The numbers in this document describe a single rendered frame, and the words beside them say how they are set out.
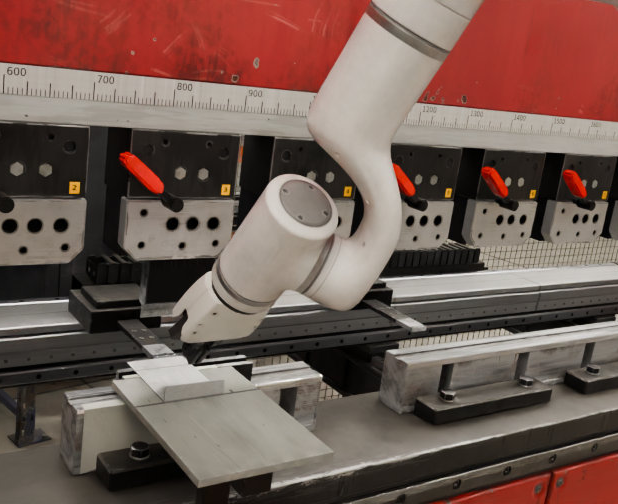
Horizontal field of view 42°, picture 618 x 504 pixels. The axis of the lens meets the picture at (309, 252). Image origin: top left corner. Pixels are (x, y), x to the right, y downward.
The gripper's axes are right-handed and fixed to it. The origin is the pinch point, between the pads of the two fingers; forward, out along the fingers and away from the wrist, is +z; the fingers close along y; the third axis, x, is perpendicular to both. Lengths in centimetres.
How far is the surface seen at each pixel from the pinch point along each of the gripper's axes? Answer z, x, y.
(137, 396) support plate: 6.0, 3.2, 6.9
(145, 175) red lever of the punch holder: -16.9, -14.8, 8.8
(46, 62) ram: -23.1, -25.4, 19.7
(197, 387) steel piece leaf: 3.1, 4.3, -0.1
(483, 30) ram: -32, -33, -46
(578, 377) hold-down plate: 14, 9, -86
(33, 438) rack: 188, -61, -30
